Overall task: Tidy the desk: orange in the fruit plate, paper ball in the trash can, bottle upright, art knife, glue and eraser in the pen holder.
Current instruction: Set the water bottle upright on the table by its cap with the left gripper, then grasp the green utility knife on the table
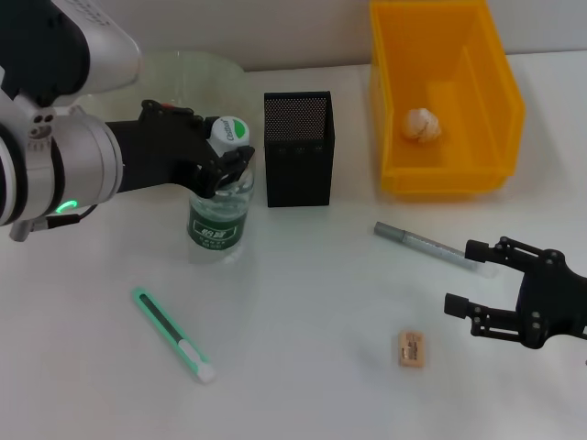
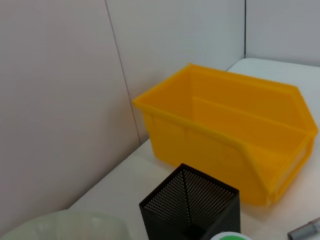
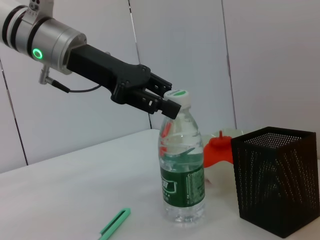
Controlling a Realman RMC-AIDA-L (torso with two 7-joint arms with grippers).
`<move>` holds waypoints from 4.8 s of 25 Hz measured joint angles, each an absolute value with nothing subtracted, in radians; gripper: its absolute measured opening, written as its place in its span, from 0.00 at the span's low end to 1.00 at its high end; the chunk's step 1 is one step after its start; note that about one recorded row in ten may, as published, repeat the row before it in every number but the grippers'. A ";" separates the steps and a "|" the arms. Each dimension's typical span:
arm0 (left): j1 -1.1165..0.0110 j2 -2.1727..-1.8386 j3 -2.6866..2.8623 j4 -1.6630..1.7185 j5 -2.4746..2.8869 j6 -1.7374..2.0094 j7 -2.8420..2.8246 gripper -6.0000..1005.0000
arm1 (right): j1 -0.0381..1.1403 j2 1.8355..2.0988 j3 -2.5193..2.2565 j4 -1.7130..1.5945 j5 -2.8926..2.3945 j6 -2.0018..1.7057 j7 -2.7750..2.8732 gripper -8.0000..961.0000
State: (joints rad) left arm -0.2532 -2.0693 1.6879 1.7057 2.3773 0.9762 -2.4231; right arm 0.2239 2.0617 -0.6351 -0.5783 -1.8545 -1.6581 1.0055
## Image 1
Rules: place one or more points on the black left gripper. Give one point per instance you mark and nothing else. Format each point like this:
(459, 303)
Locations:
(156, 151)

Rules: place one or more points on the green white pen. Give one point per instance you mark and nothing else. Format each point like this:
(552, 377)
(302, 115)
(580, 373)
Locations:
(165, 324)

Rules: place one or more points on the beige eraser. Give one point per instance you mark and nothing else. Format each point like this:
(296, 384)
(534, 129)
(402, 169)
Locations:
(411, 349)

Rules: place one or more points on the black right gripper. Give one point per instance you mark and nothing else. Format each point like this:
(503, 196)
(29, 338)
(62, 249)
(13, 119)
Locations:
(555, 302)

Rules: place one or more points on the clear bottle green label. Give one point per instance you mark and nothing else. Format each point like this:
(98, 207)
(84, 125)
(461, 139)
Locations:
(215, 229)

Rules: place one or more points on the yellow plastic bin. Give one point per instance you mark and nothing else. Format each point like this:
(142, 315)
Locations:
(458, 179)

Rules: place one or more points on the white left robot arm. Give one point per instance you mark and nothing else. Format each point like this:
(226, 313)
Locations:
(69, 160)

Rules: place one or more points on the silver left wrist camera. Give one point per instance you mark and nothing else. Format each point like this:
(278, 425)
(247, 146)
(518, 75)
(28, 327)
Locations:
(46, 36)

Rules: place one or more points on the paper ball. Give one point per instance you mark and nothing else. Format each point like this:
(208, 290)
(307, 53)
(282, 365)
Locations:
(422, 126)

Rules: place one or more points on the black mesh pen holder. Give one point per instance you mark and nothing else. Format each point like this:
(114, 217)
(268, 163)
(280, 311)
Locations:
(298, 169)

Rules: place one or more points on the silver marker pen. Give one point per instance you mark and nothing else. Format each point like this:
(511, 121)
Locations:
(413, 240)

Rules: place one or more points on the translucent wavy fruit plate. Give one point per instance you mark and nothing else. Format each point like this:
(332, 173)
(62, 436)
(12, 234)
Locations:
(192, 78)

